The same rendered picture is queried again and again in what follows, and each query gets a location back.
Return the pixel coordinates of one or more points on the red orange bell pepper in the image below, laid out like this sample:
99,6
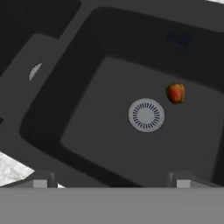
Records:
175,93

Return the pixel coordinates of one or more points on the grey round sink drain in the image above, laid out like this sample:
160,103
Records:
146,115

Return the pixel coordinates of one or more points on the dark grey sink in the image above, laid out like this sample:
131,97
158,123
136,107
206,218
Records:
116,73

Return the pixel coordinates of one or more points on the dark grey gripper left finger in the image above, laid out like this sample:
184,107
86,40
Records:
43,178

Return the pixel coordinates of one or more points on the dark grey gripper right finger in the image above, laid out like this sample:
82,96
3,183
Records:
182,178

